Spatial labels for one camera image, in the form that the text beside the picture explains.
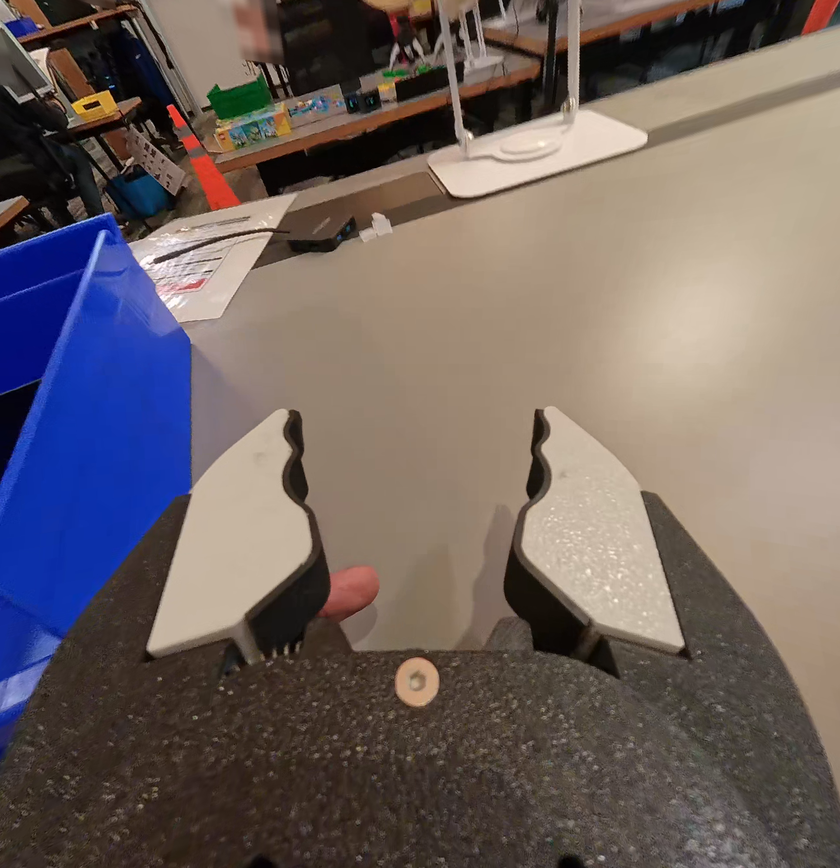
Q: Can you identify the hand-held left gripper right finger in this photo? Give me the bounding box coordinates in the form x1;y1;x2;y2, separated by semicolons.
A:
504;407;686;657

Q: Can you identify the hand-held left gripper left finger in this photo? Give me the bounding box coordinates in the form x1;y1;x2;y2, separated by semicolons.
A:
146;409;333;665

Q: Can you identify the blue plastic bin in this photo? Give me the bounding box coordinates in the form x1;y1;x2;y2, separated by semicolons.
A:
0;212;192;767

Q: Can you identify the black port hub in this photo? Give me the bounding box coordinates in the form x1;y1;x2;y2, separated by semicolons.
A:
286;213;358;254

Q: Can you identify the person's left hand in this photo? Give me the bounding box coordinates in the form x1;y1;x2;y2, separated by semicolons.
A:
318;566;381;619

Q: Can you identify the laminated instruction sheet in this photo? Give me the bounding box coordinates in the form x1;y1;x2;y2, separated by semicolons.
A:
128;193;299;323

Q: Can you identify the blue bag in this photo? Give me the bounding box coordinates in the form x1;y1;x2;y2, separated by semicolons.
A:
108;166;173;219

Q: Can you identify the orange traffic cone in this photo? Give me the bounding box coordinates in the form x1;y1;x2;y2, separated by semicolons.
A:
168;105;242;211

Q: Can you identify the white desk stand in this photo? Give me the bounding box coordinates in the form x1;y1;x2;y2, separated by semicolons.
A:
427;0;649;199

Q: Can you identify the white printed board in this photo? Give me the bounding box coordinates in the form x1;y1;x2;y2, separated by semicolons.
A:
125;127;187;198

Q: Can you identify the colourful toy box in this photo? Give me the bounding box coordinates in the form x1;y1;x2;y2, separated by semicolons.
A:
287;94;346;124
215;105;291;151

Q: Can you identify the wooden side table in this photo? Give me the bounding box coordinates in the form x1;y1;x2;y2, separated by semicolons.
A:
213;51;543;198

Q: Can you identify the green plastic crate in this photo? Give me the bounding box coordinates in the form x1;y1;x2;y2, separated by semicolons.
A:
207;73;272;119

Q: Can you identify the black box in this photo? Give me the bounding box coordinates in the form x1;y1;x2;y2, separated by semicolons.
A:
393;68;456;103

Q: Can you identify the thin black hub cable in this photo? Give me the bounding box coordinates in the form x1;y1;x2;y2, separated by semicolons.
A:
152;227;292;265

